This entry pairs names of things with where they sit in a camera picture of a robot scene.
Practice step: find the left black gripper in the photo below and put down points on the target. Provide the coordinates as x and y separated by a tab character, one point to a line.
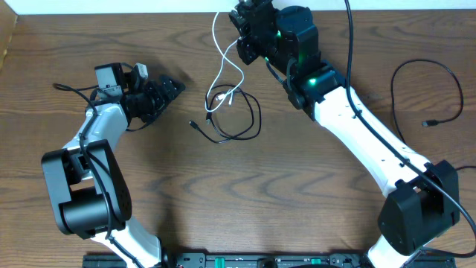
161	100

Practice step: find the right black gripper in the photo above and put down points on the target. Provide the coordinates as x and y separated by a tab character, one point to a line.
245	27

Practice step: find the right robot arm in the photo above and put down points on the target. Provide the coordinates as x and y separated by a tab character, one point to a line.
421	198

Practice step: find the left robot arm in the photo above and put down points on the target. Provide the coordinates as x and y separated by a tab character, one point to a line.
88	193

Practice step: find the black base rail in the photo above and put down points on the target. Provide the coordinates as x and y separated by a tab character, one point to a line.
202	260

